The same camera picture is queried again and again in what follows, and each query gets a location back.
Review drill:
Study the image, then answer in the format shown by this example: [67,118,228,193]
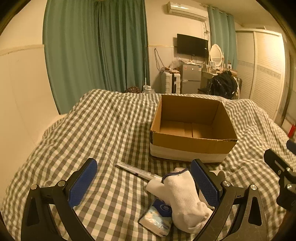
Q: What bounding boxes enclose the hanging wall cables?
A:
[154,47,163,74]

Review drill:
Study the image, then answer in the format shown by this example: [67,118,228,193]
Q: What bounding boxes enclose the narrow teal curtain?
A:
[207,5,238,70]

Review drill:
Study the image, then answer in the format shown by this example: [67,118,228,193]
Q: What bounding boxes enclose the black bag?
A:
[206,71,239,100]

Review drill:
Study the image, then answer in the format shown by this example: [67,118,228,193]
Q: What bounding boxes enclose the white louvred wardrobe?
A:
[235,29,290,121]

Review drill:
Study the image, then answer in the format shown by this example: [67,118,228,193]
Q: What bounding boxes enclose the white suitcase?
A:
[161,71,181,94]

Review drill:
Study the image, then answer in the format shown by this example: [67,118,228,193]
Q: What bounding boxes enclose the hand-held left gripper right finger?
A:
[190,159,270,241]

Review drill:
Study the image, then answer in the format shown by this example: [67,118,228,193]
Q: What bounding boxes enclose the white sock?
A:
[162,169,215,234]
[146,177,166,198]

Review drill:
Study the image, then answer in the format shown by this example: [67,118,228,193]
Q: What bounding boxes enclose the wooden dresser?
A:
[201,70,219,91]

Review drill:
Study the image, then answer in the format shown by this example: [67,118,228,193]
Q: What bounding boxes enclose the white oval mirror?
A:
[209,44,225,69]

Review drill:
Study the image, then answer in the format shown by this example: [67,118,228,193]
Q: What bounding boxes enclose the black wall television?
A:
[177,34,209,58]

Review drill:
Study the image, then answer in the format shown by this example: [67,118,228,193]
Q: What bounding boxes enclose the grey checked blanket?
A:
[0,89,296,241]

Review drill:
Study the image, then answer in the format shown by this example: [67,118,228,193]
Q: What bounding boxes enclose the clear water bottle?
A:
[142,79,155,94]

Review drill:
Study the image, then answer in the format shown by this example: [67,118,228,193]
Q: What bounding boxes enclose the wide green curtain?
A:
[43,0,150,115]

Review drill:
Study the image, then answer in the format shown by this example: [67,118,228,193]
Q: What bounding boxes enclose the small silver fridge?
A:
[180,64,202,94]

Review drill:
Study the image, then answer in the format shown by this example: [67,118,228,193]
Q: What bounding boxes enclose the cardboard box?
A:
[149,94,238,164]

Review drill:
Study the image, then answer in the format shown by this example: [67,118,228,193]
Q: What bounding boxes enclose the white air conditioner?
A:
[167,1,208,23]

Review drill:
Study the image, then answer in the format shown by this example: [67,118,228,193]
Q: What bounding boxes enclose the white cream tube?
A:
[115,162,162,181]

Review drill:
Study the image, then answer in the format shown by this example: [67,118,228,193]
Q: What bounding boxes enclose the blue tissue packet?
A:
[138,198,173,237]

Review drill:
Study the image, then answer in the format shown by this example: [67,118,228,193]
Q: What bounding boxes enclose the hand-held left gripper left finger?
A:
[20,158,98,241]

